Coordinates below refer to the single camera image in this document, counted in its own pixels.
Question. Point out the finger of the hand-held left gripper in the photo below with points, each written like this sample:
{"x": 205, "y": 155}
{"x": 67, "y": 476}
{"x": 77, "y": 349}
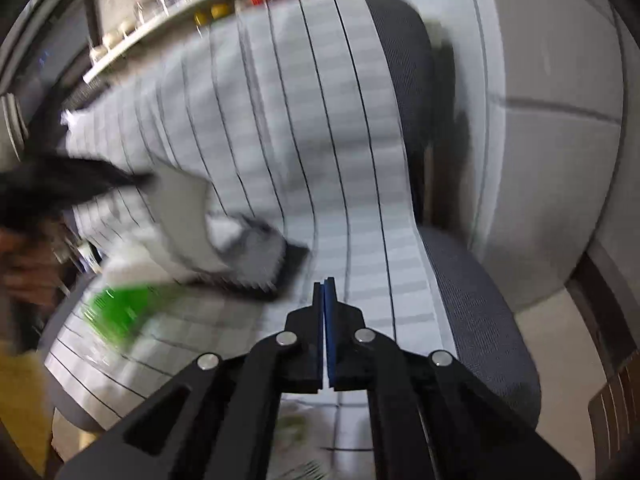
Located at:
{"x": 95, "y": 180}

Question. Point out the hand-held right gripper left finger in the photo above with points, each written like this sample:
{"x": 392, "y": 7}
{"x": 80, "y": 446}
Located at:
{"x": 307, "y": 345}

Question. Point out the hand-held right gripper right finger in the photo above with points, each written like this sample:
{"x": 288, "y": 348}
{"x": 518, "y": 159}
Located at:
{"x": 330, "y": 340}

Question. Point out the green plastic bottle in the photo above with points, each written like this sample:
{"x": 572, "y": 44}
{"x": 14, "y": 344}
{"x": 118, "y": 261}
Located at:
{"x": 120, "y": 312}

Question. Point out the person's left hand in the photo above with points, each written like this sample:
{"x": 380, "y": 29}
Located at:
{"x": 27, "y": 270}

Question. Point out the grey office chair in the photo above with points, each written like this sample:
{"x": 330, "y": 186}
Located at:
{"x": 475, "y": 320}

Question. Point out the white black checked cloth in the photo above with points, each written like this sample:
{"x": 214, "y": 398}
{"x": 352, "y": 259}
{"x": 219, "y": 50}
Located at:
{"x": 325, "y": 160}

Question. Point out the white wall shelf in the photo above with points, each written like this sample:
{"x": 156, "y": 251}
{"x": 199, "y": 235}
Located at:
{"x": 150, "y": 25}

